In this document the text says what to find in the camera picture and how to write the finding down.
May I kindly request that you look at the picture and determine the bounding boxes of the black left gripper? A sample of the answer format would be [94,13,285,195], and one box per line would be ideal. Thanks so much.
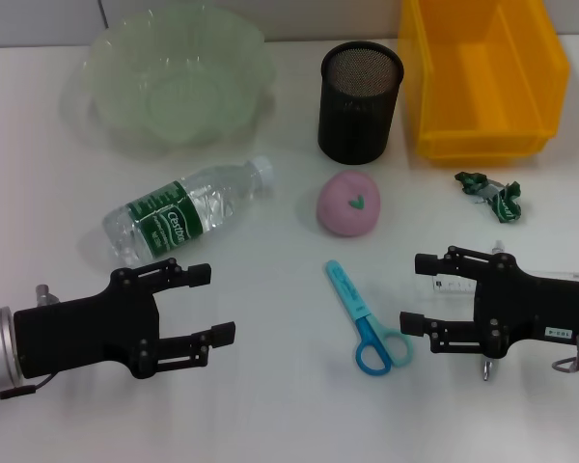
[13,258,236,381]

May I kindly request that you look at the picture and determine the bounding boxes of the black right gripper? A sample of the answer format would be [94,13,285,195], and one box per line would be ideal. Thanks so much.
[399,244,579,362]

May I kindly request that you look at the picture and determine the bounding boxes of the clear green-label water bottle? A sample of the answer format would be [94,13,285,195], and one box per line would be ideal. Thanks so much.
[100,154,276,269]

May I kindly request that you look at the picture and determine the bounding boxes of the pink toy peach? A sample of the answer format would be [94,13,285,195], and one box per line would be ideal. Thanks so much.
[317,169,382,238]

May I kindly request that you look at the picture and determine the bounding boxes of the green plastic wrapper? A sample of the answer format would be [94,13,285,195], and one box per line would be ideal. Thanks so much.
[453,171,525,227]

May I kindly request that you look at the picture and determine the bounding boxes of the clear plastic ruler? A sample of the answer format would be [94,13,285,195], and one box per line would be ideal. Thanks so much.
[431,269,579,299]

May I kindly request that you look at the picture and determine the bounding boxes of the blue capped scissors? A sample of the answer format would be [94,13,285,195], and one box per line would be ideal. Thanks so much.
[324,259,413,376]

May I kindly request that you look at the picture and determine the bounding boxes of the grey click pen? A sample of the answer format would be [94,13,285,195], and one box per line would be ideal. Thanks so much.
[480,238,507,385]

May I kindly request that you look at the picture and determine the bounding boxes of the black mesh pen holder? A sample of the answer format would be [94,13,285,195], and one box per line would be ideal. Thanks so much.
[317,41,405,166]

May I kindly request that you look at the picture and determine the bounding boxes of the translucent green fruit plate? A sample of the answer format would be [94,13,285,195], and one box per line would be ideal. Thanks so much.
[60,4,279,156]

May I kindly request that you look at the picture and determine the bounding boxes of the yellow plastic bin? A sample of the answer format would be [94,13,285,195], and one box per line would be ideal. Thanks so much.
[398,0,571,168]

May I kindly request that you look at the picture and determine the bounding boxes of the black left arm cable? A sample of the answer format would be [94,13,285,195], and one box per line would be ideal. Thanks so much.
[0,373,55,399]

